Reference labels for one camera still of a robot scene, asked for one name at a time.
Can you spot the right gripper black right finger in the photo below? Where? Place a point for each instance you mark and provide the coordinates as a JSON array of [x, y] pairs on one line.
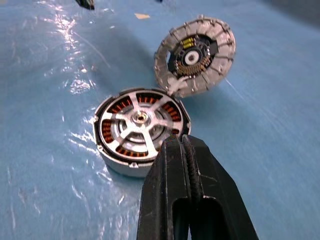
[[220, 190]]

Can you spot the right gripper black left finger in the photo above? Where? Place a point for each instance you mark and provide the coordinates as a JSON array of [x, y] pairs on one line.
[[162, 187]]

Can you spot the motor housing with copper windings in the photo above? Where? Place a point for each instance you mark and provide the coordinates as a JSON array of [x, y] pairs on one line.
[[120, 168]]

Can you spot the silver spoked rotor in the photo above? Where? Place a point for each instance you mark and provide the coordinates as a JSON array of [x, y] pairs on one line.
[[131, 130]]

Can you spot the grey finned motor lid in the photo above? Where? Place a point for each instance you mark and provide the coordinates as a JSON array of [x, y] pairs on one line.
[[220, 47]]

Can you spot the small beige tape scrap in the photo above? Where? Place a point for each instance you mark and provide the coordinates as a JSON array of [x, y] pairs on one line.
[[142, 16]]

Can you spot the blue plastic table sheet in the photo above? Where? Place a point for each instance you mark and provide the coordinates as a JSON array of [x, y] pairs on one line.
[[50, 125]]

